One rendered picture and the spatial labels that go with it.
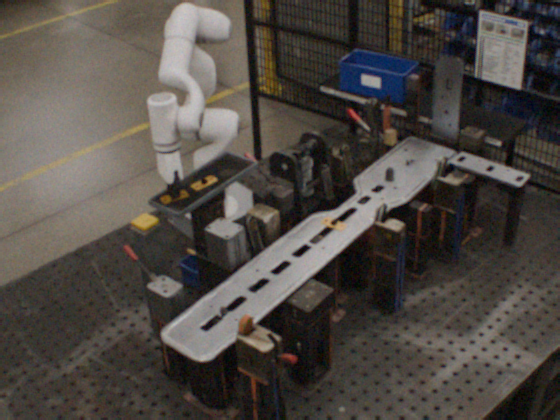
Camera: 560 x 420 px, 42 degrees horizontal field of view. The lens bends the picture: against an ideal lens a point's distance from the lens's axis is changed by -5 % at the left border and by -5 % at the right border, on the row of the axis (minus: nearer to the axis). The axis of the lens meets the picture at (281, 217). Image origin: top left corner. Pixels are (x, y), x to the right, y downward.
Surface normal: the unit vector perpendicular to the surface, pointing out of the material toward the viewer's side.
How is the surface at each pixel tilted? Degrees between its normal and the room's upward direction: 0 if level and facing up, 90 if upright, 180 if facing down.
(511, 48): 90
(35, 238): 0
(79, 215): 0
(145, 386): 0
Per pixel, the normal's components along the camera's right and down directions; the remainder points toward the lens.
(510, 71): -0.62, 0.46
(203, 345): -0.04, -0.83
